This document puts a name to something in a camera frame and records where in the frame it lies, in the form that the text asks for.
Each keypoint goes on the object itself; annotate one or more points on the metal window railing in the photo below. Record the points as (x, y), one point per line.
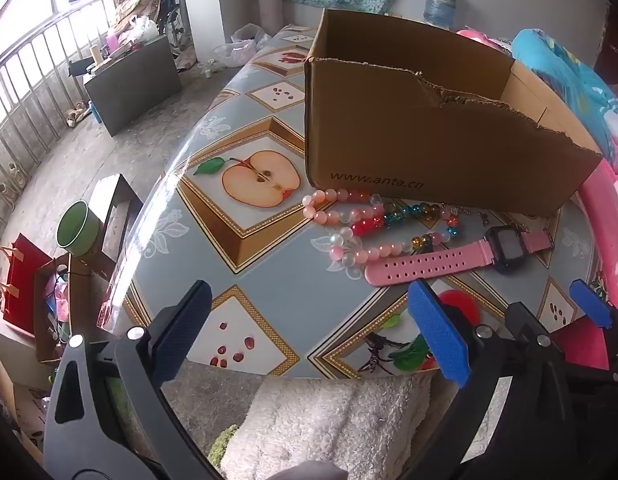
(24, 75)

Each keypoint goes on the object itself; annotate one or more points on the small gold charm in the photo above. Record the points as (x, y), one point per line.
(484, 218)

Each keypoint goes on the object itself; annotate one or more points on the beige slippers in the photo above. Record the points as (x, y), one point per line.
(76, 112)

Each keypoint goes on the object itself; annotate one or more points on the pink blanket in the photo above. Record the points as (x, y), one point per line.
(609, 220)

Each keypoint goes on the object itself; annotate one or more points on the blue printed blanket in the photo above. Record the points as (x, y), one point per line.
(564, 70)

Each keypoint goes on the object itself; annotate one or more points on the brown cardboard box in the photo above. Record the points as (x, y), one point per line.
(414, 135)

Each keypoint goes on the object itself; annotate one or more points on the wheelchair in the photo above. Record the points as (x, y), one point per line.
(169, 15)

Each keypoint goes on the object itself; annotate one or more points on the white fluffy garment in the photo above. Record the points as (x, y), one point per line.
(329, 425)

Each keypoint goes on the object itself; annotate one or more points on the pink wrist watch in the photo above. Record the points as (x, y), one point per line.
(414, 265)

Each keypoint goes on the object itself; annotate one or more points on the blue water bottle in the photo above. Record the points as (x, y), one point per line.
(441, 2)

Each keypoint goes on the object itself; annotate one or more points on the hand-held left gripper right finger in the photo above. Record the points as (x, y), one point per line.
(439, 332)

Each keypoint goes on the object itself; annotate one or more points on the red paper bag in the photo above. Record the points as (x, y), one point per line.
(21, 285)

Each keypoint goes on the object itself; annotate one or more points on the grey cabinet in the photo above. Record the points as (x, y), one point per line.
(134, 80)

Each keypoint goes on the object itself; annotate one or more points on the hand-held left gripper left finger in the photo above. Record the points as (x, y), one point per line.
(181, 330)

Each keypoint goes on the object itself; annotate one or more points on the white plastic bag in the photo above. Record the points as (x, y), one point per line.
(236, 50)

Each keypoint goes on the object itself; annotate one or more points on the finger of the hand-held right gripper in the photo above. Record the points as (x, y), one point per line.
(591, 305)
(599, 379)

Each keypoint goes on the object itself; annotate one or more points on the pile of beige bags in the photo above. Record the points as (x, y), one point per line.
(139, 10)

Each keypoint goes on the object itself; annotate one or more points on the green cup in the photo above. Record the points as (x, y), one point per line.
(79, 230)

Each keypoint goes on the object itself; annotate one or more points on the pink pillow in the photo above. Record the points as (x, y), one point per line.
(476, 37)

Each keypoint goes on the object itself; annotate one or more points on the open floor cardboard box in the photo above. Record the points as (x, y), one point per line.
(44, 330)

